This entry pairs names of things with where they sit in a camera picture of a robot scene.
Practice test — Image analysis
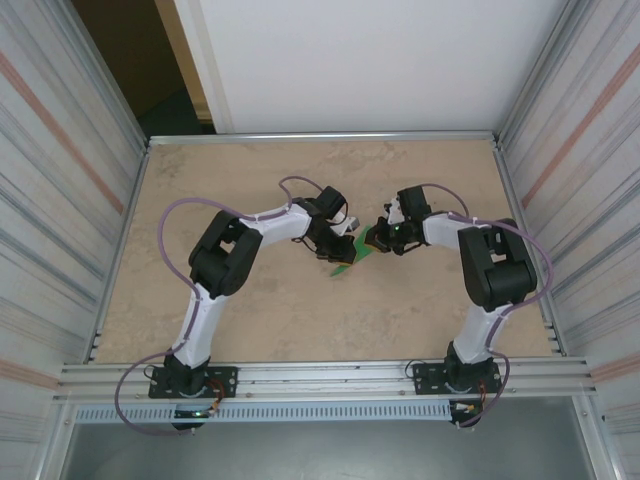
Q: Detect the white door frame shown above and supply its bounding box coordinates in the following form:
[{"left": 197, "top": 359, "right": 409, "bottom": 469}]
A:
[{"left": 153, "top": 0, "right": 235, "bottom": 135}]

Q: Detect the green paper sheet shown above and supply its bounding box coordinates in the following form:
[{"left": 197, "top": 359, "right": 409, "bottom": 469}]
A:
[{"left": 329, "top": 225, "right": 379, "bottom": 278}]

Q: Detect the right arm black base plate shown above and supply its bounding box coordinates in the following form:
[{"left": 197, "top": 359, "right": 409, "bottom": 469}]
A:
[{"left": 410, "top": 360, "right": 501, "bottom": 396}]

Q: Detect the wide aluminium mounting rail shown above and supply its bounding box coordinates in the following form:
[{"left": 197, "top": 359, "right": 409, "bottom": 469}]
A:
[{"left": 52, "top": 355, "right": 599, "bottom": 404}]

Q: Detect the aluminium frame post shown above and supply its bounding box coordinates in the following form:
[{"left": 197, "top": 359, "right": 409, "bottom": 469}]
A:
[
  {"left": 497, "top": 0, "right": 601, "bottom": 146},
  {"left": 29, "top": 0, "right": 151, "bottom": 151}
]

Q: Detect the aluminium table side rail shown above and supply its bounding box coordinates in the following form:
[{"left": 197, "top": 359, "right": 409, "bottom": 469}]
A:
[
  {"left": 492, "top": 139, "right": 566, "bottom": 356},
  {"left": 89, "top": 142, "right": 151, "bottom": 361}
]

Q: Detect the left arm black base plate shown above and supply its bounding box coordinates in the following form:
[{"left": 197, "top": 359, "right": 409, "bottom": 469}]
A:
[{"left": 148, "top": 366, "right": 239, "bottom": 400}]

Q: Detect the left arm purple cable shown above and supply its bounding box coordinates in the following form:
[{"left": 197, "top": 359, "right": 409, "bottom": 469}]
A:
[{"left": 115, "top": 175, "right": 326, "bottom": 440}]

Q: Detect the grey metal sheet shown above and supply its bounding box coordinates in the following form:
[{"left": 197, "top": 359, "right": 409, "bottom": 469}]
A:
[{"left": 47, "top": 397, "right": 609, "bottom": 480}]

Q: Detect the grey slotted cable duct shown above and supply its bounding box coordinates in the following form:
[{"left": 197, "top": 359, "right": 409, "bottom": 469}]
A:
[{"left": 73, "top": 401, "right": 454, "bottom": 423}]

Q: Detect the aluminium table edge rail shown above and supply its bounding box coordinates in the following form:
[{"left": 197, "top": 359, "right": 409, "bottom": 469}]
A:
[{"left": 147, "top": 130, "right": 501, "bottom": 147}]

